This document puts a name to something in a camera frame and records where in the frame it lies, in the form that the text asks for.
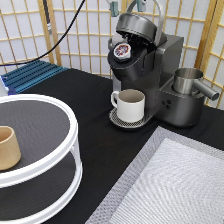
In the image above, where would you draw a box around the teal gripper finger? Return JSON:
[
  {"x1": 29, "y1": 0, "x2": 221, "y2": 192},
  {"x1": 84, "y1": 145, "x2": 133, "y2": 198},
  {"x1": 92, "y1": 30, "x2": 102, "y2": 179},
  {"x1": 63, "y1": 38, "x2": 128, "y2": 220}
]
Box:
[
  {"x1": 137, "y1": 0, "x2": 147, "y2": 12},
  {"x1": 109, "y1": 1, "x2": 119, "y2": 17}
]

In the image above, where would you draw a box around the white coffee pod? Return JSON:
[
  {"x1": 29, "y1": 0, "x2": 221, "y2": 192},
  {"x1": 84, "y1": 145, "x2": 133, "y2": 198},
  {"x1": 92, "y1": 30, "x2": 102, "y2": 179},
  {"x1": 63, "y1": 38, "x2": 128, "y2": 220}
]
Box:
[{"x1": 113, "y1": 43, "x2": 131, "y2": 62}]

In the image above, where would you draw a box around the grey pod coffee machine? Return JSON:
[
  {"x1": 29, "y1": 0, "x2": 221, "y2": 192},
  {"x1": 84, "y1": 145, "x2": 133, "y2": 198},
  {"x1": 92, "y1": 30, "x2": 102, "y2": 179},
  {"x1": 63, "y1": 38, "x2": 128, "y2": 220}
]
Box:
[{"x1": 107, "y1": 0, "x2": 204, "y2": 129}]

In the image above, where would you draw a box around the white ceramic coffee mug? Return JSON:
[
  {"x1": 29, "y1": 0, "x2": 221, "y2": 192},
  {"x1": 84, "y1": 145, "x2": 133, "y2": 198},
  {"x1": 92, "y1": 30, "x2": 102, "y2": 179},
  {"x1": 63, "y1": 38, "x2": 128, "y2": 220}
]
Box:
[{"x1": 111, "y1": 89, "x2": 145, "y2": 123}]

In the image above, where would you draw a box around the steel milk frother jug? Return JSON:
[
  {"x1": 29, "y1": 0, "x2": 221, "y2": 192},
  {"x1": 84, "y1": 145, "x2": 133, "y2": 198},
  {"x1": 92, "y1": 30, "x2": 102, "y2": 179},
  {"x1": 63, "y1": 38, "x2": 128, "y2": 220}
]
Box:
[{"x1": 173, "y1": 68, "x2": 219, "y2": 101}]

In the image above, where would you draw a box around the wooden shoji screen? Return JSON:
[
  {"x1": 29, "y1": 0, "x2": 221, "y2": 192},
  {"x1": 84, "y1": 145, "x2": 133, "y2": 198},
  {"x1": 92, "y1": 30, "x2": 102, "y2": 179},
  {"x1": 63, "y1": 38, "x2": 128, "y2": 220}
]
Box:
[{"x1": 0, "y1": 0, "x2": 224, "y2": 110}]

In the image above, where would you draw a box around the blue ribbed mat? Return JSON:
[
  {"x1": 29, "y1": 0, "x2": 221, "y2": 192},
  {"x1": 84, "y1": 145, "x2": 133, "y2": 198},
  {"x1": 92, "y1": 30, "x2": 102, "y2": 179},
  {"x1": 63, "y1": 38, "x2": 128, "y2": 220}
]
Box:
[{"x1": 2, "y1": 60, "x2": 66, "y2": 94}]

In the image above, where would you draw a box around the grey woven placemat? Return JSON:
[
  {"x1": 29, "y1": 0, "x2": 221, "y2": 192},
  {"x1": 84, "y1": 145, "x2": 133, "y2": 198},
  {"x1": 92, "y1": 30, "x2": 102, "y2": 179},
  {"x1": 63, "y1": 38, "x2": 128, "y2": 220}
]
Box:
[{"x1": 85, "y1": 127, "x2": 224, "y2": 224}]

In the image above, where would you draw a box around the tan ceramic cup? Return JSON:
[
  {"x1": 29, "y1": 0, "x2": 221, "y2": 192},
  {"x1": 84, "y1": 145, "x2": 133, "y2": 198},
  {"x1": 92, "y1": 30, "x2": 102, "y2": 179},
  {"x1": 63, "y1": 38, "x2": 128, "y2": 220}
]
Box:
[{"x1": 0, "y1": 126, "x2": 21, "y2": 170}]

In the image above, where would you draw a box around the white two-tier round shelf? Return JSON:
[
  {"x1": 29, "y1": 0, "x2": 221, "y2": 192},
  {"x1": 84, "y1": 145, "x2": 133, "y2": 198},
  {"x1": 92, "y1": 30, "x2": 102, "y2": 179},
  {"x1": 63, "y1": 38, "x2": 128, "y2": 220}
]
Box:
[{"x1": 0, "y1": 94, "x2": 83, "y2": 224}]

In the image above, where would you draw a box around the black cable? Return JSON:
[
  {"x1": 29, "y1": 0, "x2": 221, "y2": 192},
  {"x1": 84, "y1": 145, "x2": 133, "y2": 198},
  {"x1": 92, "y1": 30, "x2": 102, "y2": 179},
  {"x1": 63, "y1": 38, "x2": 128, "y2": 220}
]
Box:
[{"x1": 0, "y1": 0, "x2": 87, "y2": 68}]

